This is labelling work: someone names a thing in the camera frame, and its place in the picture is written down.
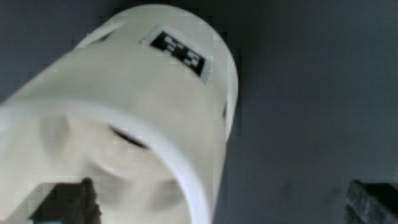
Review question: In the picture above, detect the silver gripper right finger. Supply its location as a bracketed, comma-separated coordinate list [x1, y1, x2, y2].
[345, 180, 398, 224]

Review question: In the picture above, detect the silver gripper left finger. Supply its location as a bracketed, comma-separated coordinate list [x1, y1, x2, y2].
[6, 178, 102, 224]

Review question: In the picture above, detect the white lamp shade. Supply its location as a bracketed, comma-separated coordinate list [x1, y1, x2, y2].
[0, 4, 238, 224]

